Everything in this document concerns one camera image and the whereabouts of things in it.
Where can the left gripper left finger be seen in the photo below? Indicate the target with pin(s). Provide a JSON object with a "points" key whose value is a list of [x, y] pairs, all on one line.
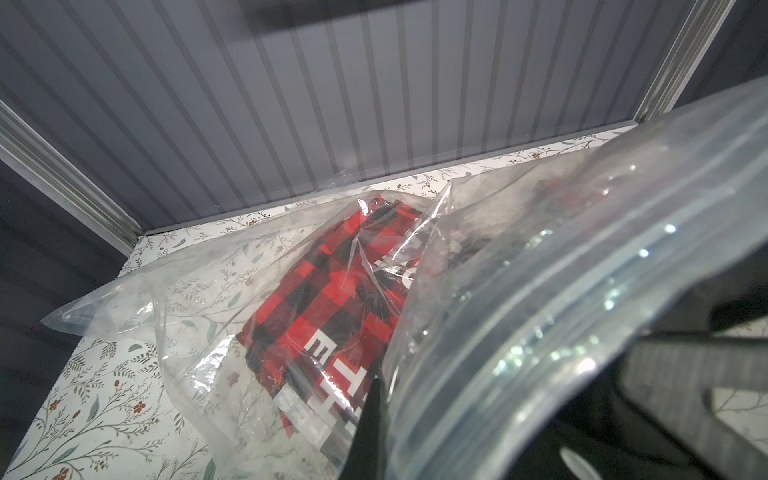
{"points": [[367, 456]]}

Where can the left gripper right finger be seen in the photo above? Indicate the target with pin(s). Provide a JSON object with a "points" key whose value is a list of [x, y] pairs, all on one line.
{"points": [[671, 380]]}

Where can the clear plastic vacuum bag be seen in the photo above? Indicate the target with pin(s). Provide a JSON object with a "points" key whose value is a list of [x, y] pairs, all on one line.
{"points": [[533, 283]]}

